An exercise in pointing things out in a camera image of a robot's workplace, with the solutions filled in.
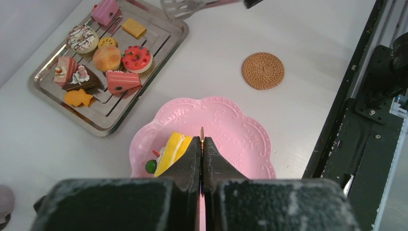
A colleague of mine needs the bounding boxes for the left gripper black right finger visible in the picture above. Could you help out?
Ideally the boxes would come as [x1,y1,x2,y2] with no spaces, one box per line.
[203,137,360,231]

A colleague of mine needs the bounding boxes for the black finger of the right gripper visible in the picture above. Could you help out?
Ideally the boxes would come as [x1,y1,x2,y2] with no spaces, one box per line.
[243,0,263,9]

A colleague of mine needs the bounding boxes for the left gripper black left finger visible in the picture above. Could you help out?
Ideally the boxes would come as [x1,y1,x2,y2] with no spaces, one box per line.
[31,137,201,231]

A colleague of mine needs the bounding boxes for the yellow cake slice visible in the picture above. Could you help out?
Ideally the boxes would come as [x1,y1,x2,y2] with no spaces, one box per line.
[145,131,192,177]

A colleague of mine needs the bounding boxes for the pink three-tier cake stand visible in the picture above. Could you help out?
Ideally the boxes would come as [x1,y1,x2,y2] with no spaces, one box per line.
[128,96,277,231]

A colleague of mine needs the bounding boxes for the stainless steel food tongs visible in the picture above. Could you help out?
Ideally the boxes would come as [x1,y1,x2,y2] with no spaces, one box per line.
[160,0,244,21]

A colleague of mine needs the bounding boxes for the light woven round coaster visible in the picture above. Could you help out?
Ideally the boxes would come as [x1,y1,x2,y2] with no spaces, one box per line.
[242,52,285,90]

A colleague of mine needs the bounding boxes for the rectangular yellow biscuit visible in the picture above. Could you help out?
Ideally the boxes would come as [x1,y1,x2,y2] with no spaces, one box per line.
[122,18,147,39]

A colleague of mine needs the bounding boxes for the red layered cake slice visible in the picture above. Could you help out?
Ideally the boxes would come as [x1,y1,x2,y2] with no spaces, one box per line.
[105,70,142,94]

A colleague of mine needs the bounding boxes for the orange fish-shaped cake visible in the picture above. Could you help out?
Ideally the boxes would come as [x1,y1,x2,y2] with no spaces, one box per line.
[64,89,93,107]

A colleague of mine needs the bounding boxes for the pink square cake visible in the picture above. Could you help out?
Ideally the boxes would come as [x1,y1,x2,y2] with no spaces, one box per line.
[91,0,119,26]

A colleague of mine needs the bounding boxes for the stainless steel serving tray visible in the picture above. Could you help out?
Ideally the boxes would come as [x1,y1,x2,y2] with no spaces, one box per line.
[28,0,189,137]

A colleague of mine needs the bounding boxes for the round yellow biscuit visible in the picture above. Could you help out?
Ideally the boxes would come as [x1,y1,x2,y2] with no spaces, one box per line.
[98,37,117,48]

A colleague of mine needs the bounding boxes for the chocolate cake slice with cream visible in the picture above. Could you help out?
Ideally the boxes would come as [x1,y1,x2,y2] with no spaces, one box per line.
[62,65,101,91]

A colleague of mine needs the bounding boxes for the round golden bread bun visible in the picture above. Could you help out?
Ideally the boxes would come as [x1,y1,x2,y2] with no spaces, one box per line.
[92,45,122,72]

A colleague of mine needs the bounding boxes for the mauve cup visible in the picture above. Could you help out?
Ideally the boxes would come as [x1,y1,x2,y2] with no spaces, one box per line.
[0,184,15,230]

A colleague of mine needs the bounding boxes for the white donut with chocolate drizzle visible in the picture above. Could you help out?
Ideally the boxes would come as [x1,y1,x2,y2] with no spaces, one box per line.
[67,25,99,54]

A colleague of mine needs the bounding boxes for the red cake slice with orange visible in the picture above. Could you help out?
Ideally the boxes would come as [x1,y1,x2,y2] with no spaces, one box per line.
[53,56,78,87]

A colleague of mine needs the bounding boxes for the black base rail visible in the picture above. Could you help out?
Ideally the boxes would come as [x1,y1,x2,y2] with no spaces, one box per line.
[303,0,408,231]

